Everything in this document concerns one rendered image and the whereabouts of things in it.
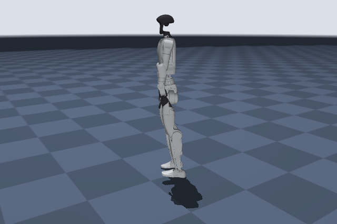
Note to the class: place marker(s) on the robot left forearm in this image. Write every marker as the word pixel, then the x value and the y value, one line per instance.
pixel 161 79

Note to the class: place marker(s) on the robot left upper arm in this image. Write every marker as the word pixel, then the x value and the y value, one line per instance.
pixel 166 53

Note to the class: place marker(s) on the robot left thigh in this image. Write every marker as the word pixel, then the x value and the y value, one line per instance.
pixel 168 113

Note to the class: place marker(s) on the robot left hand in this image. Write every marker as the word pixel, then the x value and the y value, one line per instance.
pixel 164 100

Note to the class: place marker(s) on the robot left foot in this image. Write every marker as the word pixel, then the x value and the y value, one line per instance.
pixel 173 173

